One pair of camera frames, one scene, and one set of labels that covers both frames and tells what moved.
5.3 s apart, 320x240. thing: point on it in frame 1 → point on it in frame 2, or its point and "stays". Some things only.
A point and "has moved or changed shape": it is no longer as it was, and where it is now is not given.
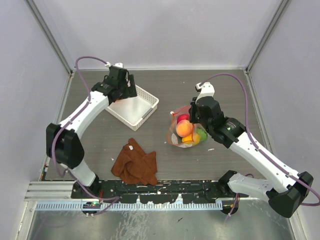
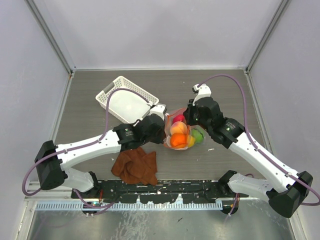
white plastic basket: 135,111 stays
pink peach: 184,128 has moved or changed shape
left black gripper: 130,91 → 159,139
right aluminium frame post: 273,25 stays
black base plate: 166,191 stays
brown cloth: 133,166 stays
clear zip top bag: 183,133 has moved or changed shape
